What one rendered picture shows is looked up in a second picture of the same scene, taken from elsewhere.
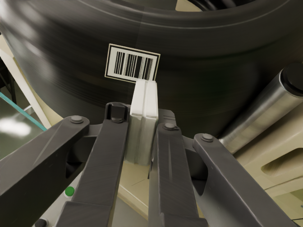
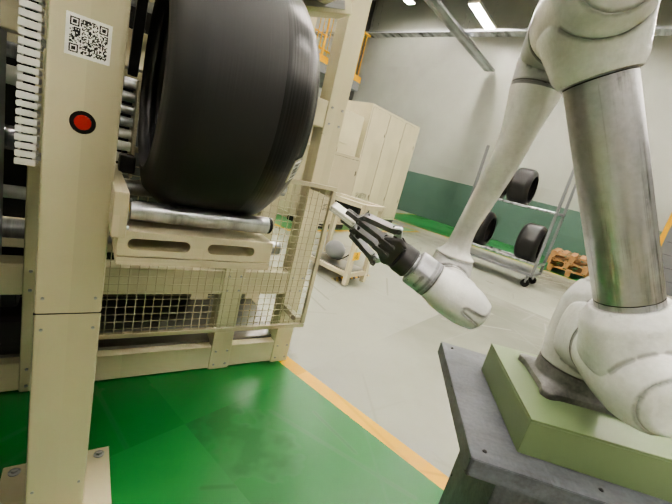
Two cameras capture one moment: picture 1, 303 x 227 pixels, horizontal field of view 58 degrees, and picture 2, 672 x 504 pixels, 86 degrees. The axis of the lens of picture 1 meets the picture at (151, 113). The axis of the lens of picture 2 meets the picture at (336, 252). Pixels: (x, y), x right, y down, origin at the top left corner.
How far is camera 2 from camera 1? 94 cm
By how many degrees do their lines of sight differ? 104
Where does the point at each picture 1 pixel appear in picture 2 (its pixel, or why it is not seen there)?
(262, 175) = (202, 249)
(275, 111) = (254, 227)
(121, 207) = not seen: outside the picture
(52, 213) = not seen: outside the picture
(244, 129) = (226, 221)
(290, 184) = (212, 263)
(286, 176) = (219, 257)
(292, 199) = (95, 288)
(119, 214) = not seen: outside the picture
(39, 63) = (297, 116)
